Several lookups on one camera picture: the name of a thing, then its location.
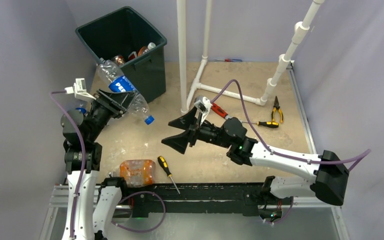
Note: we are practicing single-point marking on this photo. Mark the red gold label bottle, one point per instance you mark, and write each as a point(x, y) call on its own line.
point(132, 55)

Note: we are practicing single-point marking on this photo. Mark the red cap clear bottle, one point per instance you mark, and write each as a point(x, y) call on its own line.
point(119, 60)

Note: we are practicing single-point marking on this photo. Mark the yellow black pliers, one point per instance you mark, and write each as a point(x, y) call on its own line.
point(277, 109)

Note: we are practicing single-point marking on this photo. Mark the Pepsi bottle by wall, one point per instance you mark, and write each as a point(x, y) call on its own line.
point(82, 110)

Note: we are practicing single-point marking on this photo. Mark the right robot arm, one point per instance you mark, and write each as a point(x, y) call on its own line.
point(314, 175)

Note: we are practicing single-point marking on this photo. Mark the yellow black screwdriver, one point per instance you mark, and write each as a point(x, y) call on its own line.
point(164, 165)

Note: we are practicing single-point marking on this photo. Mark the pepsi bottle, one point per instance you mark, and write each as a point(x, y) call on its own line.
point(82, 110)
point(117, 81)

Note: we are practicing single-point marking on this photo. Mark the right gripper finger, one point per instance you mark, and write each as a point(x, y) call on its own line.
point(186, 121)
point(179, 142)

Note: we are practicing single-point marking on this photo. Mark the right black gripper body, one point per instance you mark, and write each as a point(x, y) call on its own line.
point(210, 133)

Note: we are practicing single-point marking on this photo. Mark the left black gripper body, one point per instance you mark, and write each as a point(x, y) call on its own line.
point(99, 116)

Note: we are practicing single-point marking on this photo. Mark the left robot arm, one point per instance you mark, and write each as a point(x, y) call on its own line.
point(91, 206)

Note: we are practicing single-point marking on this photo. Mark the white PVC pipe frame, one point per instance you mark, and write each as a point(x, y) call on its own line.
point(249, 29)

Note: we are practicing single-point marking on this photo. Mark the small red blue screwdriver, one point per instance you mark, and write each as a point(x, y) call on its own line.
point(231, 60)

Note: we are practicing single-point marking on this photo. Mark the dark green plastic bin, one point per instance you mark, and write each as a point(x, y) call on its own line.
point(120, 33)

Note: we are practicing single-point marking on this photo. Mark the orange label bottle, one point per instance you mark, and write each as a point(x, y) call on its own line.
point(146, 49)
point(137, 173)

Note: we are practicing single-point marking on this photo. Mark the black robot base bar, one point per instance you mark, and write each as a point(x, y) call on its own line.
point(246, 198)

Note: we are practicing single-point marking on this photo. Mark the red handle adjustable wrench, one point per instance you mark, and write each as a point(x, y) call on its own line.
point(219, 111)

